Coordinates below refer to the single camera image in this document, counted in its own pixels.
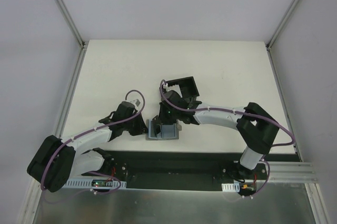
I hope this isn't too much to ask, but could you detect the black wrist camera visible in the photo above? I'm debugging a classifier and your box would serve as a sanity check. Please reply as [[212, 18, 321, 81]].
[[162, 90, 188, 109], [112, 101, 137, 121]]

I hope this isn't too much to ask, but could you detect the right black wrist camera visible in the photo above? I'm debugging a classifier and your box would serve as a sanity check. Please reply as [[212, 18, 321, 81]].
[[162, 90, 188, 109]]

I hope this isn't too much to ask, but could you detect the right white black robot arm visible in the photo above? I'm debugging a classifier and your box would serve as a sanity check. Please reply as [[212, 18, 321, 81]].
[[149, 101, 279, 179]]

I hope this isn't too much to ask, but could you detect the black plastic card box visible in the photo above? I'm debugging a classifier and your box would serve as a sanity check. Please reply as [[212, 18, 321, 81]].
[[163, 76, 200, 103]]

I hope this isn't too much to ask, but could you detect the right white cable duct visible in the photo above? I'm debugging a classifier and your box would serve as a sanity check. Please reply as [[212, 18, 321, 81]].
[[221, 181, 240, 193]]

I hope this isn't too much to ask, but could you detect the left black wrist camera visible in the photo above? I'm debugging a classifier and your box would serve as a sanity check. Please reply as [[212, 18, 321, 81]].
[[112, 101, 137, 121]]

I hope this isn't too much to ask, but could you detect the white cable duct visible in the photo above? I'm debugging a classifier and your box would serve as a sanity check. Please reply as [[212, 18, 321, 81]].
[[221, 181, 240, 193], [63, 178, 126, 190]]

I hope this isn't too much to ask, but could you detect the right aluminium frame post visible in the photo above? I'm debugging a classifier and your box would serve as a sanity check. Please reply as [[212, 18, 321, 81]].
[[265, 0, 301, 51]]

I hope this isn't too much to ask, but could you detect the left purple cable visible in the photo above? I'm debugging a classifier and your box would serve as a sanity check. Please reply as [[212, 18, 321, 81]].
[[39, 90, 147, 196]]

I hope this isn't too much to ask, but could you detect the left white cable duct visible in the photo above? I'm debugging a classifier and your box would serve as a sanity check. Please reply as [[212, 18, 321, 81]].
[[63, 178, 126, 190]]

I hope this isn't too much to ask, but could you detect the aluminium frame post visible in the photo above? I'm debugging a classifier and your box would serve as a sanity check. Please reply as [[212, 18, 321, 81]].
[[265, 0, 301, 51], [54, 0, 86, 48]]

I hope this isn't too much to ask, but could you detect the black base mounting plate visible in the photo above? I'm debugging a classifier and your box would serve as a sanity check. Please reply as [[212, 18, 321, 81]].
[[49, 148, 302, 190]]

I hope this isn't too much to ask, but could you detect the grey leather card holder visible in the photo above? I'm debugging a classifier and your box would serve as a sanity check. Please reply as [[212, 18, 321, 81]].
[[146, 119, 182, 140]]

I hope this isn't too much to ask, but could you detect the left aluminium frame post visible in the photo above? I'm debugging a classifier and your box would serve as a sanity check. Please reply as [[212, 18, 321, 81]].
[[54, 0, 86, 48]]

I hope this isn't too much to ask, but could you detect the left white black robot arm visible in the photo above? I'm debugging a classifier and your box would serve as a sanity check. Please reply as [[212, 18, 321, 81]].
[[27, 112, 148, 192]]

